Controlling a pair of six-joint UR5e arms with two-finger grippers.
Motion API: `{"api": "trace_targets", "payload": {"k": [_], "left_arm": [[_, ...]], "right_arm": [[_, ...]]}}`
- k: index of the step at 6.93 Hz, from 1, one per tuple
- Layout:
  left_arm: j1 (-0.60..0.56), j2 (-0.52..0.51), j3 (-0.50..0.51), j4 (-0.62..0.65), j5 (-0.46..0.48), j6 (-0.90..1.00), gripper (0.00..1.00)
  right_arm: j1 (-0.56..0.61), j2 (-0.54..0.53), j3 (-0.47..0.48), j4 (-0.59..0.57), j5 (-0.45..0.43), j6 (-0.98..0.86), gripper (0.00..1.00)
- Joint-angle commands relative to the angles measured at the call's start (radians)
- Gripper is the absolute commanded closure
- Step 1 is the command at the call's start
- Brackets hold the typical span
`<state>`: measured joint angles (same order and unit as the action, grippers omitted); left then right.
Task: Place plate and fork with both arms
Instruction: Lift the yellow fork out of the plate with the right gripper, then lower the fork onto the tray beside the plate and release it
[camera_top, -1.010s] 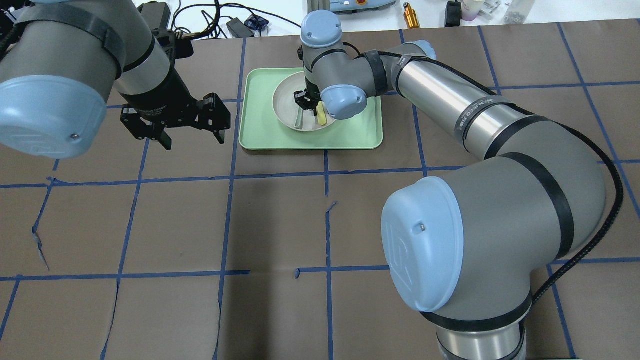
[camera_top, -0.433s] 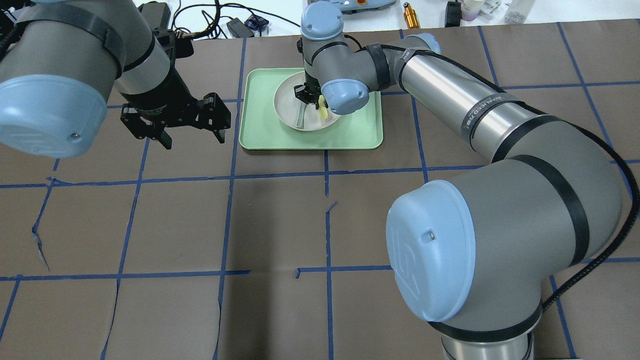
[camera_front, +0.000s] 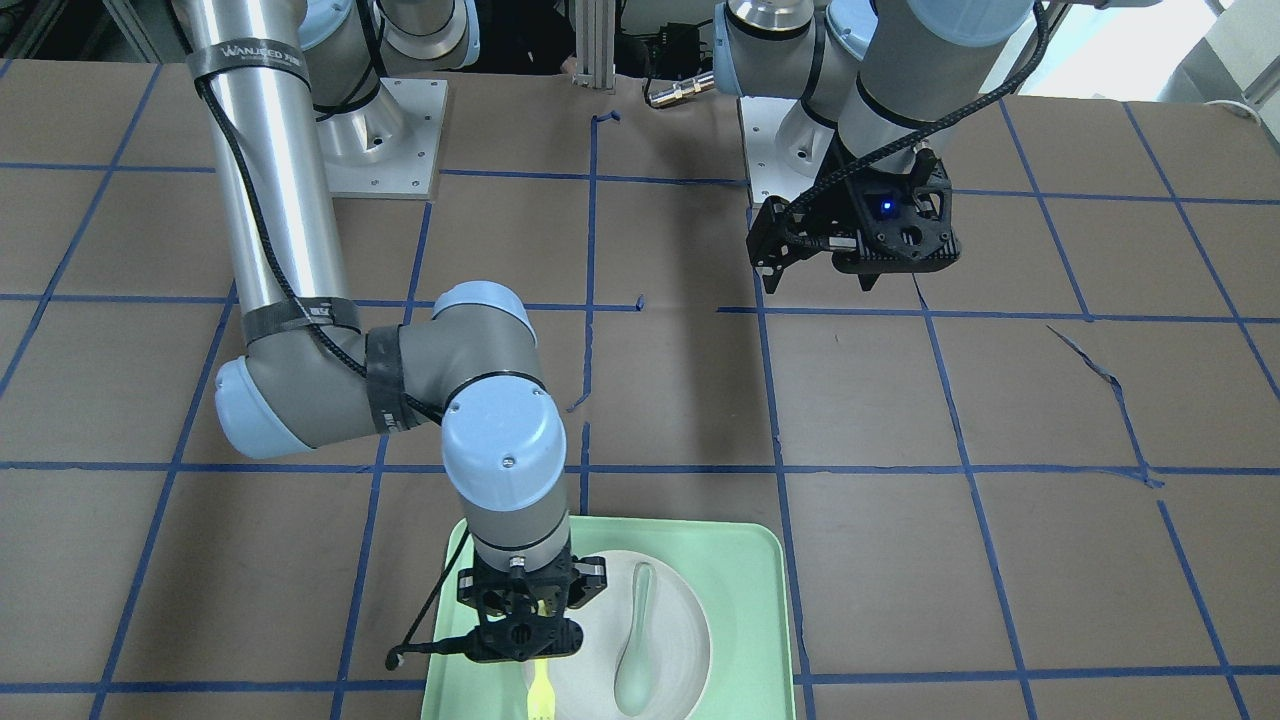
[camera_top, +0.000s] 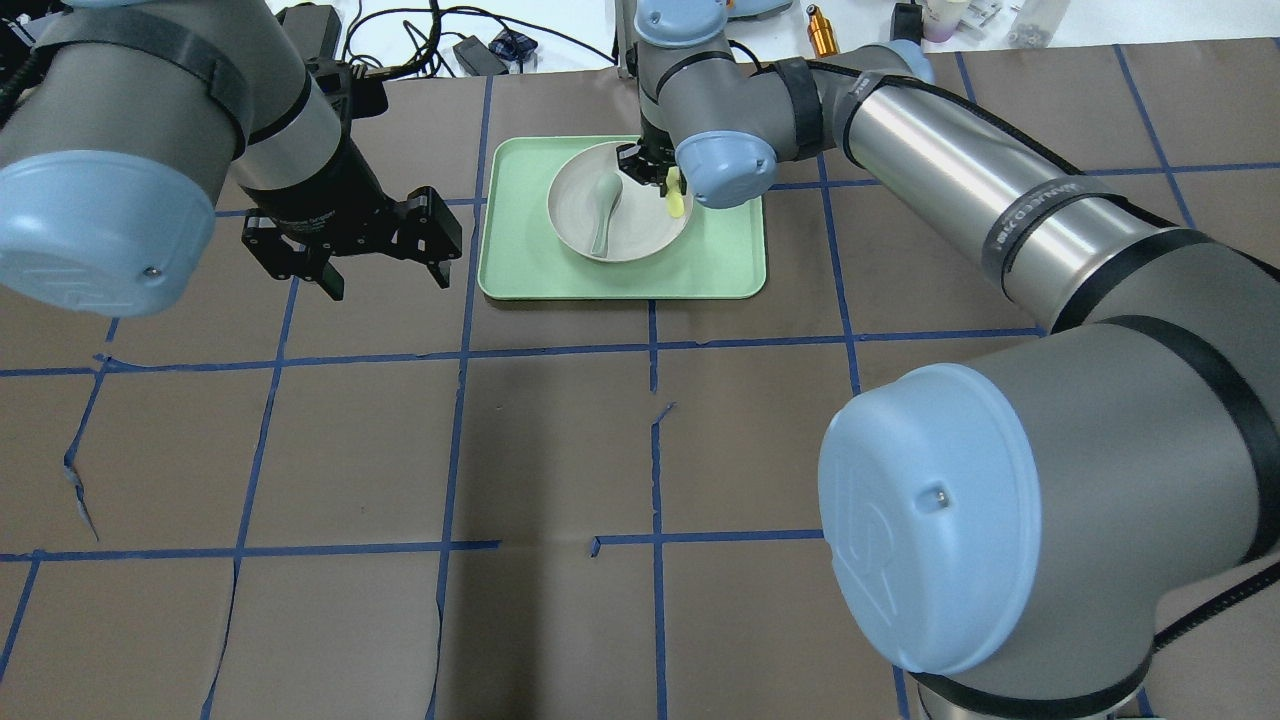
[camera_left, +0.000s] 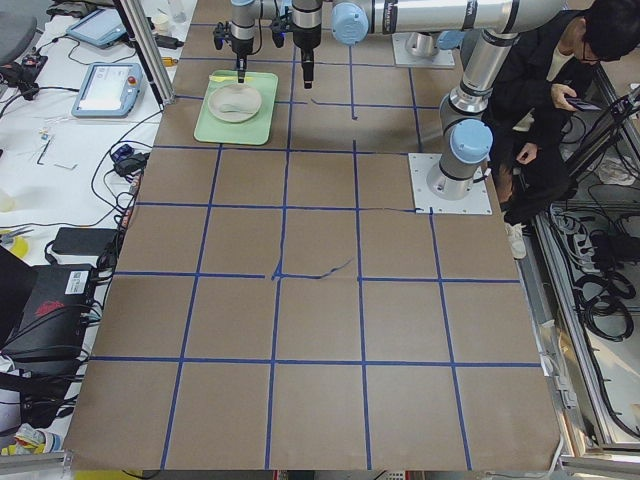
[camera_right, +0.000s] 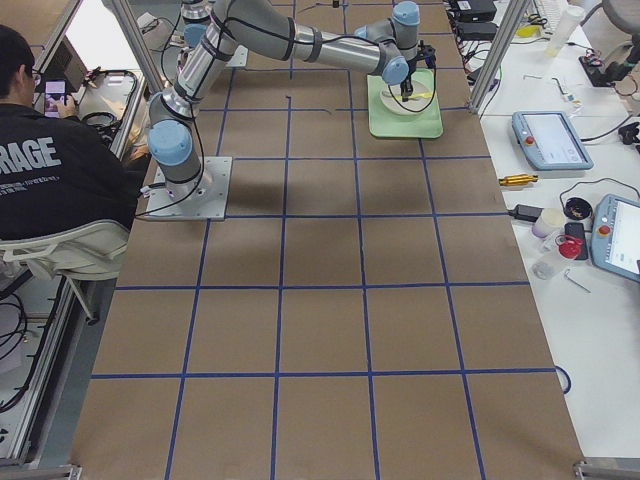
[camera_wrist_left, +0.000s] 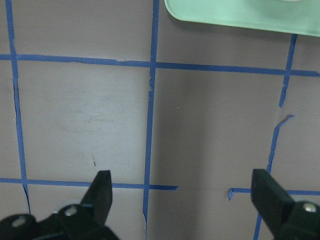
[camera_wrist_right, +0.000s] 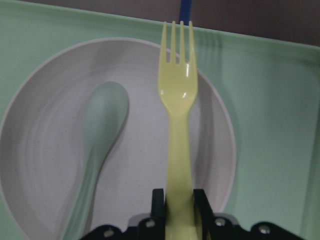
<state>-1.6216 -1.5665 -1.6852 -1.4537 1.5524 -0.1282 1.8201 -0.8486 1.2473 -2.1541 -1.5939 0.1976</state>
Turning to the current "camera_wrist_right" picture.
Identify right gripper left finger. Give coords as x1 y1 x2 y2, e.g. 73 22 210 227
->
150 188 166 222

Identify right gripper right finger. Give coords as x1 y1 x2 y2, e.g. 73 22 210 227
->
193 189 215 240

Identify yellow plastic fork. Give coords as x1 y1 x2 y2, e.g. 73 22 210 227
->
158 22 198 240

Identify white round plate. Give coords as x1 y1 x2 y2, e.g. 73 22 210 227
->
0 36 238 240

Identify grey-green spoon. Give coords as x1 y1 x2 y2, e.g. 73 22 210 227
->
61 81 129 240

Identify light green tray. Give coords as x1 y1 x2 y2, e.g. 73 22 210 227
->
0 0 320 240

